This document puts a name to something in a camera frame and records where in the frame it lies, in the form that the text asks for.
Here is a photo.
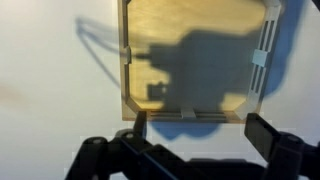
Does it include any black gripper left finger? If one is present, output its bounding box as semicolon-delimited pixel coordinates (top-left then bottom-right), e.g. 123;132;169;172
66;110;208;180

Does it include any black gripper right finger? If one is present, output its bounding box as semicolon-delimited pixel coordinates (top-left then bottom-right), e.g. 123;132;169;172
244;112;320;180

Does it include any square wooden tray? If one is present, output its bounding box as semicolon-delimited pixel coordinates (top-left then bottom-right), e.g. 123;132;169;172
116;0;283;125

